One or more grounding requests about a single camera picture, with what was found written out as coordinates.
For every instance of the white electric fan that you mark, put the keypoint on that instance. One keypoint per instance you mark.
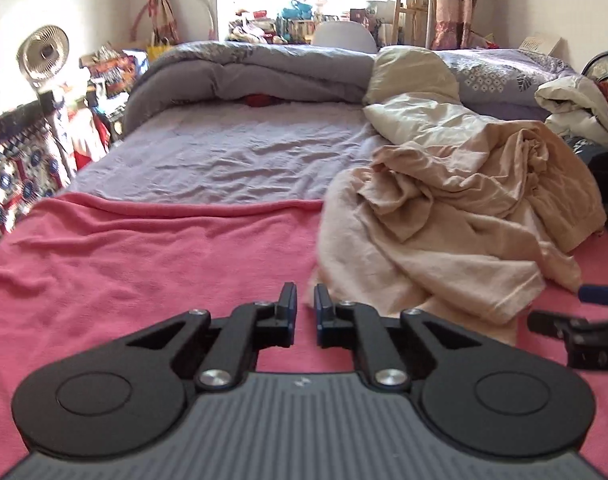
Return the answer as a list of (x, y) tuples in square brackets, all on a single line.
[(44, 55)]

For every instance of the patterned geometric cloth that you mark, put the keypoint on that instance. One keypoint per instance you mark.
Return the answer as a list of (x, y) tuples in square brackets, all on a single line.
[(18, 180)]

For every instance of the white jacket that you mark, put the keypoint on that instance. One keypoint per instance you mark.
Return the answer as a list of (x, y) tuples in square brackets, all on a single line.
[(569, 105)]

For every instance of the red cloth item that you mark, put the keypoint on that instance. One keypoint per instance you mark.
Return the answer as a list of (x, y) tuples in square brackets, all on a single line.
[(260, 100)]

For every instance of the pink blanket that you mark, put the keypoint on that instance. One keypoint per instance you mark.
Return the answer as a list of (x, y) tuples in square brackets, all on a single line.
[(133, 270)]

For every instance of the cream satin cloth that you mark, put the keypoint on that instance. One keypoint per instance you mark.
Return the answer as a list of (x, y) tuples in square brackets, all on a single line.
[(424, 120)]

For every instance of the cream pillow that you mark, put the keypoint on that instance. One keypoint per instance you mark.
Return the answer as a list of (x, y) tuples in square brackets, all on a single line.
[(414, 72)]

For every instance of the white chair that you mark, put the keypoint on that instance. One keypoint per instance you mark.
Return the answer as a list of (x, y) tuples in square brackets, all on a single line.
[(344, 35)]

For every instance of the dark navy cloth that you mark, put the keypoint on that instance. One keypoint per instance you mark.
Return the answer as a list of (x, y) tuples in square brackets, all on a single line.
[(606, 175)]

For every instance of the blue plush toy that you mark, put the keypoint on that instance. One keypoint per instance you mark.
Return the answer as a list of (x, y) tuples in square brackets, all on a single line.
[(298, 9)]

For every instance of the tied floral curtain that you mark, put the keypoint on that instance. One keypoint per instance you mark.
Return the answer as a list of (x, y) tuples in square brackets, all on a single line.
[(161, 0)]

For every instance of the white plush doll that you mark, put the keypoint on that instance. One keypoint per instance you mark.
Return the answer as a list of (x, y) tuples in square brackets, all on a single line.
[(320, 6)]

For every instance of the wooden easel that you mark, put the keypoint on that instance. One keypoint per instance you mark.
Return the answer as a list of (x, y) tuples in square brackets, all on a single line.
[(414, 10)]

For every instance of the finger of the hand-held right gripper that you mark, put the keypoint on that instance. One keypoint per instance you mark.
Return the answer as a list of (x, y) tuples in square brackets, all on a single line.
[(574, 332), (601, 294)]

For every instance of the lilac bed sheet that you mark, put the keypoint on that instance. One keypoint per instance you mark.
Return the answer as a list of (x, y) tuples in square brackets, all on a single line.
[(208, 160)]

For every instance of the yellow bag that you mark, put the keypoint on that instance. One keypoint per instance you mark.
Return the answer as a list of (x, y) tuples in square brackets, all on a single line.
[(158, 50)]

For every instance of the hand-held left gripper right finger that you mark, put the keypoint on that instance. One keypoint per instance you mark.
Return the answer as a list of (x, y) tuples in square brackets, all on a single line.
[(324, 320)]

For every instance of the white desk calendar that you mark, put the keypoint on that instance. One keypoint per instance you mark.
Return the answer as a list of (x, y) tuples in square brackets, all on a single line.
[(541, 44)]

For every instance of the colourful printed box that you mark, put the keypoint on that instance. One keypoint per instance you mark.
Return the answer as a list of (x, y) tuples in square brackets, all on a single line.
[(118, 72)]

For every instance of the hanging floral curtain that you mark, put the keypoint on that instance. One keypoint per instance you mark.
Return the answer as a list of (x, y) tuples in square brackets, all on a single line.
[(456, 5)]

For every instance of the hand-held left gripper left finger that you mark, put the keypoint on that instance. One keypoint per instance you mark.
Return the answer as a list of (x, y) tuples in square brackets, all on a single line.
[(287, 320)]

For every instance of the lilac patterned pillow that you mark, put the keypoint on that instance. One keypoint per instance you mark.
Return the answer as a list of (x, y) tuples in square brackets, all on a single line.
[(494, 77)]

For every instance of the beige t-shirt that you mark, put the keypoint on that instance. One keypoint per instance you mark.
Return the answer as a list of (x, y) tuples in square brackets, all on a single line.
[(434, 280)]

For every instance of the grey patterned quilt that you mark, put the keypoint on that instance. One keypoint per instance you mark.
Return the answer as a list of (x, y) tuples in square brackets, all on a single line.
[(223, 67)]

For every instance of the black metal headboard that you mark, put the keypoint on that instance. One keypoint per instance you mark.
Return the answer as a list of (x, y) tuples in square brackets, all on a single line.
[(604, 62)]

